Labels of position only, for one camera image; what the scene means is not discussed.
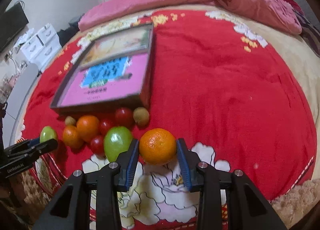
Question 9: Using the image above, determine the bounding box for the small green apple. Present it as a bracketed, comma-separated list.
[40, 126, 58, 143]

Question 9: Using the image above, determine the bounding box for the large green apple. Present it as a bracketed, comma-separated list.
[104, 126, 133, 162]

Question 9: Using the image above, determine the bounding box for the orange mandarin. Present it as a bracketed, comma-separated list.
[76, 115, 99, 142]
[62, 125, 84, 149]
[139, 128, 177, 166]

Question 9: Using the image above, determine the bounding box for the red cherry tomato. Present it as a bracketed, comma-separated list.
[99, 119, 115, 136]
[114, 107, 134, 128]
[89, 135, 105, 157]

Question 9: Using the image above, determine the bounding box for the small brown kiwi fruit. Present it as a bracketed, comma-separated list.
[65, 116, 76, 126]

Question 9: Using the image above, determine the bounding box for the white drawer cabinet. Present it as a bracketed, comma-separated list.
[21, 23, 62, 73]

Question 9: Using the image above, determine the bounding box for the red floral blanket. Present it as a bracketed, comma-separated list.
[22, 9, 317, 229]

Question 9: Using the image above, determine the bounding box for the pink exercise book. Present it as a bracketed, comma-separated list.
[57, 53, 149, 107]

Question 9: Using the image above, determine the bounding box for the grey metal tray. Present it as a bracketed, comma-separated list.
[50, 22, 153, 114]

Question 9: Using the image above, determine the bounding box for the black television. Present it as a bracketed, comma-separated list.
[0, 3, 29, 52]

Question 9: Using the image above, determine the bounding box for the black bag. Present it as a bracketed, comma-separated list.
[57, 14, 84, 47]

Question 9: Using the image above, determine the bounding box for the striped purple pillow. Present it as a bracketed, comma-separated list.
[284, 0, 320, 57]

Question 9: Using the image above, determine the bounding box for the pink quilt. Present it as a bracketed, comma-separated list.
[79, 0, 302, 35]

